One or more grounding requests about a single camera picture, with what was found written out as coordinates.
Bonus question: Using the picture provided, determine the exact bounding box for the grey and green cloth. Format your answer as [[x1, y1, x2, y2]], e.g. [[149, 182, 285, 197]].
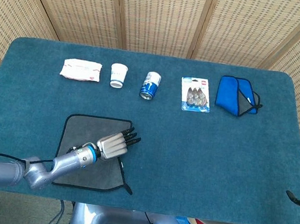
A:
[[52, 111, 143, 196]]

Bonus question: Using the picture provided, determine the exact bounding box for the woven rattan folding screen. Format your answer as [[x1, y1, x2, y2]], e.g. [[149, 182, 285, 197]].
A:
[[0, 0, 300, 193]]

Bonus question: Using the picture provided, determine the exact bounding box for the teal plush table cover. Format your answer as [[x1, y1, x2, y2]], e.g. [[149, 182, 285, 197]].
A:
[[0, 33, 300, 224]]

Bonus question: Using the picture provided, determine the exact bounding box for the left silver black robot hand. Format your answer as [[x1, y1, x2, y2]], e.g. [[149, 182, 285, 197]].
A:
[[94, 123, 143, 166]]

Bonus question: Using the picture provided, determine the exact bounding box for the correction tape blister pack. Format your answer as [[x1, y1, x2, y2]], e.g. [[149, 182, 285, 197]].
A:
[[177, 76, 214, 115]]

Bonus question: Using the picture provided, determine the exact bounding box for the blue hanging cable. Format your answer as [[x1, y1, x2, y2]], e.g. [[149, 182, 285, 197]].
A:
[[41, 198, 66, 224]]

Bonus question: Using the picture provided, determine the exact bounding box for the white paper cup blue band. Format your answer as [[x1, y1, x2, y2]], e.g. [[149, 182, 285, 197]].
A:
[[108, 62, 129, 89]]

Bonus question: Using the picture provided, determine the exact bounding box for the blue cloth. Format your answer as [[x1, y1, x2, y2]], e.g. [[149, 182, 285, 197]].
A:
[[213, 74, 267, 120]]

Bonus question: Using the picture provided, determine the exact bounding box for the white pink wet wipes pack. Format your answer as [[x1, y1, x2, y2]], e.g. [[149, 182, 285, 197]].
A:
[[59, 56, 103, 84]]

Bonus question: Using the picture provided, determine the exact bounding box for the blue white soda can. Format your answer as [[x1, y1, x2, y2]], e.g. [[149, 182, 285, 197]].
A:
[[139, 70, 163, 102]]

